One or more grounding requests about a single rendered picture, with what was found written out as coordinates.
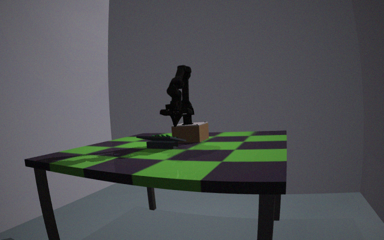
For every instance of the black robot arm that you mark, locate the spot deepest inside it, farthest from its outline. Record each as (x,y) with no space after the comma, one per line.
(181,81)

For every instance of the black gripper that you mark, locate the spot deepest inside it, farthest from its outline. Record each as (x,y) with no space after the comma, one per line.
(176,114)

